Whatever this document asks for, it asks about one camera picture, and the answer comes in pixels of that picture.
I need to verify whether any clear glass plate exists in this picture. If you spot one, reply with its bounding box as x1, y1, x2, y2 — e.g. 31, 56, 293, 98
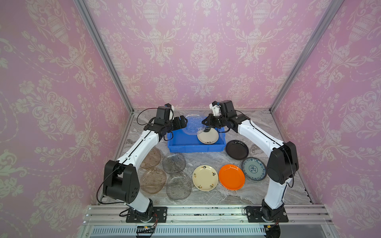
182, 113, 206, 135

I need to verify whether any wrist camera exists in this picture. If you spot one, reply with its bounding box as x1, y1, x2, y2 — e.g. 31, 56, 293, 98
209, 101, 221, 117
165, 103, 174, 120

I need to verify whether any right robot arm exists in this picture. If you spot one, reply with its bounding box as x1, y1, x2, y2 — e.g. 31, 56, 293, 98
202, 100, 299, 223

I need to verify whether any cream plate with black patch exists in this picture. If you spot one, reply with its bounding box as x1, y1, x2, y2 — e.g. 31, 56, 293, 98
197, 128, 219, 145

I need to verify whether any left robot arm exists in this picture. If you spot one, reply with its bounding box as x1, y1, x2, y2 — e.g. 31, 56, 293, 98
100, 104, 188, 222

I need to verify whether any brown glass plate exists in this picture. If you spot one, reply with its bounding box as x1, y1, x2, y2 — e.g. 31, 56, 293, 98
140, 147, 162, 169
140, 167, 167, 194

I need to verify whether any blue floral patterned plate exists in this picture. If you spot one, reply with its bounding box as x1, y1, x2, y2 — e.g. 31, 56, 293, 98
242, 157, 267, 181

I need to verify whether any orange round plate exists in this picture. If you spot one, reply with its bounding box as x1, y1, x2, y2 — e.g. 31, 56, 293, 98
218, 164, 246, 191

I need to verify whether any cream plate with flowers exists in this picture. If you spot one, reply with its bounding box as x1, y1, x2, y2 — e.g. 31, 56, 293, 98
192, 165, 219, 191

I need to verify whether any aluminium front rail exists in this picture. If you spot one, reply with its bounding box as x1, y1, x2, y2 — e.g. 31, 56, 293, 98
78, 205, 339, 238

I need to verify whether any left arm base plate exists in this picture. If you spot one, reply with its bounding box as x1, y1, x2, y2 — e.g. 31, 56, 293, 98
126, 206, 168, 223

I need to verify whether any grey glass plate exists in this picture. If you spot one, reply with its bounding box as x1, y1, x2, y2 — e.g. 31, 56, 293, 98
166, 172, 193, 200
162, 153, 186, 175

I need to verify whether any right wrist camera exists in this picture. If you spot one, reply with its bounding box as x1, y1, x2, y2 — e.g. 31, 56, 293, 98
209, 101, 221, 117

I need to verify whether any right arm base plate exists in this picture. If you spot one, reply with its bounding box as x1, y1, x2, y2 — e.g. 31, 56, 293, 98
244, 205, 289, 223

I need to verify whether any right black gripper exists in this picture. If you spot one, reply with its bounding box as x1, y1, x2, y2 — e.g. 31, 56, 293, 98
202, 114, 229, 129

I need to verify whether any grey glass plate lower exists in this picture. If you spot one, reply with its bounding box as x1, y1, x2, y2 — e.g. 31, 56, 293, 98
166, 172, 193, 200

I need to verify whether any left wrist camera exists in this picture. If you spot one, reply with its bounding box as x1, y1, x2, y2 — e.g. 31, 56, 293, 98
165, 103, 174, 120

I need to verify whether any blue plastic bin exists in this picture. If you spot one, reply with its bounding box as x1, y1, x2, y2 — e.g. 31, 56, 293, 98
168, 129, 226, 153

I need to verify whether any grey glass plate upper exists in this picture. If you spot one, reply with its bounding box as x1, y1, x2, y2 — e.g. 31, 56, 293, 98
162, 153, 186, 175

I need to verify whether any black round plate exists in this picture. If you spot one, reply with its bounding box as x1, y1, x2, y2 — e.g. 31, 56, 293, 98
225, 140, 249, 160

